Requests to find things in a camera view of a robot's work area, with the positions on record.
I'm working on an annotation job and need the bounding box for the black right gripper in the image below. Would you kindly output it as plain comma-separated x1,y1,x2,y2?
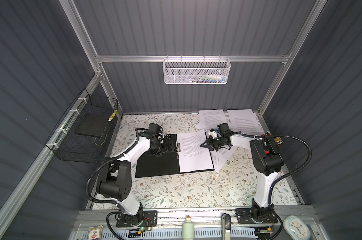
200,136,224,152

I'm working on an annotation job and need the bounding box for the printed paper sheet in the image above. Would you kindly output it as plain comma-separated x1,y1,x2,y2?
228,110,264,136
211,147,237,173
177,130,214,174
196,110,228,132

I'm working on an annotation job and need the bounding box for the red folder with black inside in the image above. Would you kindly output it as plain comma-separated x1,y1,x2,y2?
135,133,215,179

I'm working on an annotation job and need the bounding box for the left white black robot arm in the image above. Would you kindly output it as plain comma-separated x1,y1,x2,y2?
96,123,180,220

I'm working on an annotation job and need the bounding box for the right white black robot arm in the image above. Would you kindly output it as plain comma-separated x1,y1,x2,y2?
200,123,284,223

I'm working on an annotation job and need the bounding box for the yellow marker in black basket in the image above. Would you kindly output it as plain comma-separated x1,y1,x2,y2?
109,110,118,122

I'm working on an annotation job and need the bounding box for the red pen cup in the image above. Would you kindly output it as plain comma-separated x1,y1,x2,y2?
262,137,283,155

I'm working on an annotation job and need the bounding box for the white plastic bottle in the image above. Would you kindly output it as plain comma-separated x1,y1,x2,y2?
182,215,195,240

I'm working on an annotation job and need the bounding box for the small card box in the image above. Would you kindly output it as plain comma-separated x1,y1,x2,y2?
86,226,104,240

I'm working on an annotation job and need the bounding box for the white analog clock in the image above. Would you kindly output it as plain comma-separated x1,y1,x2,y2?
283,216,311,240

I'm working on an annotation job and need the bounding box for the right black corrugated cable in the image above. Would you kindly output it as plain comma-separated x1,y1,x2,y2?
239,131,313,208

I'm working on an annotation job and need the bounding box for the black corrugated cable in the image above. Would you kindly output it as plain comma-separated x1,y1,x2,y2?
85,127,150,240
239,131,313,208

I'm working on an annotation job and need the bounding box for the black wire side basket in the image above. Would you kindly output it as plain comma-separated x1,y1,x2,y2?
45,91,119,164

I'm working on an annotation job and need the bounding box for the silver handle at front rail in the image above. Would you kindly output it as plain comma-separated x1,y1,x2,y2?
222,214,232,240

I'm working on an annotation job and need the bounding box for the white wire wall basket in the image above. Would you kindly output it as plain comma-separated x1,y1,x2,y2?
162,57,231,85

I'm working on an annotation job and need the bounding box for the left black corrugated cable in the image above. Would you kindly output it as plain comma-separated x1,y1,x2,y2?
85,127,150,240

